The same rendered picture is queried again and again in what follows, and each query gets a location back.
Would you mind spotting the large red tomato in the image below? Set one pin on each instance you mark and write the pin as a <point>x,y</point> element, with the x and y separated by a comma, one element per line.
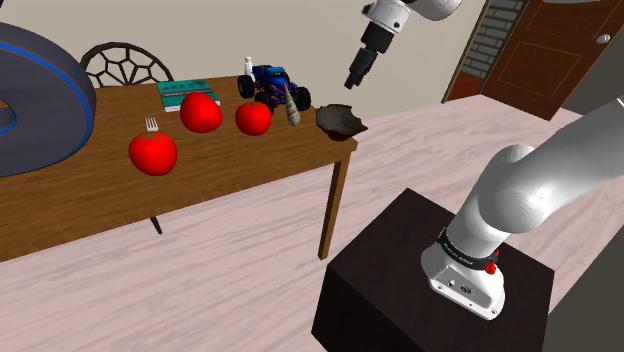
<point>153,153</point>

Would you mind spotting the green book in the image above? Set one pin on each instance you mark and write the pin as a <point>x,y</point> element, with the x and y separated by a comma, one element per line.
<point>183,89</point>

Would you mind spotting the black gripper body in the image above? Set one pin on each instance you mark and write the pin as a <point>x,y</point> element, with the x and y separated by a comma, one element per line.
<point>366,57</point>

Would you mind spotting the silver fork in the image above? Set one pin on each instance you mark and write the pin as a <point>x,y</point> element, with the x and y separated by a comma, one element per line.
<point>151,124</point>

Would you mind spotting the red pepper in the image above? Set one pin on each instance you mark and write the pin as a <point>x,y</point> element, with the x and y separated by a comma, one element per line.
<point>201,113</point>

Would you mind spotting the striped spiral seashell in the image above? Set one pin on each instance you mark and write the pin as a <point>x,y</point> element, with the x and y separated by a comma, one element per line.
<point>292,109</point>

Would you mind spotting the dark robot stand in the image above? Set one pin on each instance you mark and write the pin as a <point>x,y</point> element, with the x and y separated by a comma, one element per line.
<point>390,292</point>

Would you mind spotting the blue toy monster truck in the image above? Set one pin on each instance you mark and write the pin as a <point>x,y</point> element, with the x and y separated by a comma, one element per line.
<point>273,85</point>

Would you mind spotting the small white bottle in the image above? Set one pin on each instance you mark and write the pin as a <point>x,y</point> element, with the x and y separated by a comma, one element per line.
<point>248,66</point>

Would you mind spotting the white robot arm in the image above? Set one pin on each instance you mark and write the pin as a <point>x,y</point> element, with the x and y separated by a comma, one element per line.
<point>531,190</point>

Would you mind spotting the brown wooden table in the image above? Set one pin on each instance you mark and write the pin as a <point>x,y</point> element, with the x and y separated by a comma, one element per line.
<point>234,166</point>

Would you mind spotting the small red tomato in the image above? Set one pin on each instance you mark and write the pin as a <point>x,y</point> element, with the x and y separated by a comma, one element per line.
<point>253,119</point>

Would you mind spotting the dark brown jagged bowl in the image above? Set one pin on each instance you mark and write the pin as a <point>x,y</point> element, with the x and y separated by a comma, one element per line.
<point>339,124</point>

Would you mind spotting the brown wooden door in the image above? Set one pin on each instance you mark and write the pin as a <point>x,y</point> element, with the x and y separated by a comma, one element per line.
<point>541,53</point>

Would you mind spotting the black web-back chair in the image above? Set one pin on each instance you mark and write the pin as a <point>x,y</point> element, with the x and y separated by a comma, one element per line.
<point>124,66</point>

